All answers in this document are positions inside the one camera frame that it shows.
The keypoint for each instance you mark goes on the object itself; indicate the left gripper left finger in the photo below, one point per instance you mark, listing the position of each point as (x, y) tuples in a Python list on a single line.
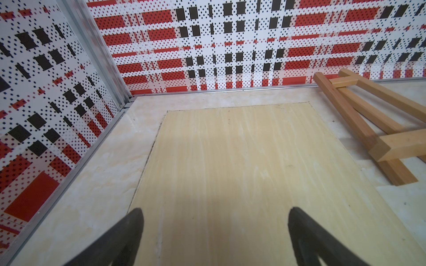
[(116, 247)]

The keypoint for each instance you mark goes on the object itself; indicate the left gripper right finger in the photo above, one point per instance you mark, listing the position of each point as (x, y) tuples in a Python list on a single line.
[(312, 243)]

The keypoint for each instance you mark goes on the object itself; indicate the wooden board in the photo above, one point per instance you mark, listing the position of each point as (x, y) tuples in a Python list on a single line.
[(220, 183)]

